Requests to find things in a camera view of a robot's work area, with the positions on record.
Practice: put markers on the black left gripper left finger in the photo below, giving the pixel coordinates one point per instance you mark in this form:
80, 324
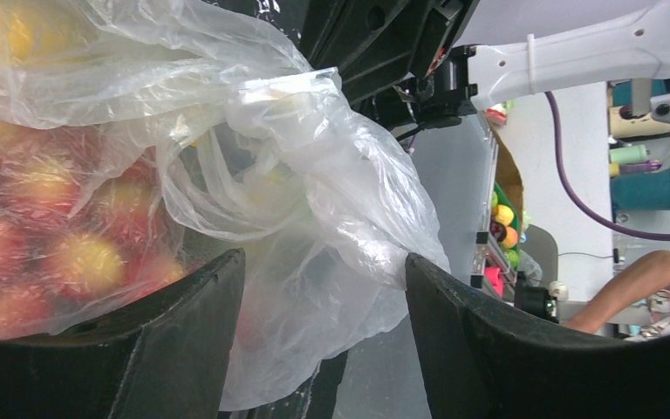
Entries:
163, 356

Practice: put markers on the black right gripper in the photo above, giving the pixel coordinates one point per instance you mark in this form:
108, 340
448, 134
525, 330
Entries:
386, 52

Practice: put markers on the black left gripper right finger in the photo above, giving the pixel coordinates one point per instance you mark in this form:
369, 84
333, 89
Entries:
481, 358

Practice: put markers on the red lychee bunch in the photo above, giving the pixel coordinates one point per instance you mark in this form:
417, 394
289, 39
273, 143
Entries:
82, 230

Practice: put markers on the clear plastic bag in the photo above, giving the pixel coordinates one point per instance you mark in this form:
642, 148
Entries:
257, 151

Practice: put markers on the yellow fake banana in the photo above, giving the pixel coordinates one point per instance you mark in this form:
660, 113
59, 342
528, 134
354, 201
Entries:
31, 29

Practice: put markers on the bare human forearm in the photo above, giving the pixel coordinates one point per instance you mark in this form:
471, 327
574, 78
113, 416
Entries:
642, 279

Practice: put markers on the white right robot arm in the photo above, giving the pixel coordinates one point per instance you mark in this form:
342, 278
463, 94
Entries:
476, 77

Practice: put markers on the box of coloured balls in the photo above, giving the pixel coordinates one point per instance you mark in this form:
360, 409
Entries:
505, 225

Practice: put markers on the teal thread spool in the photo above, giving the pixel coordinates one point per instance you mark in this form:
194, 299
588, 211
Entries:
641, 191

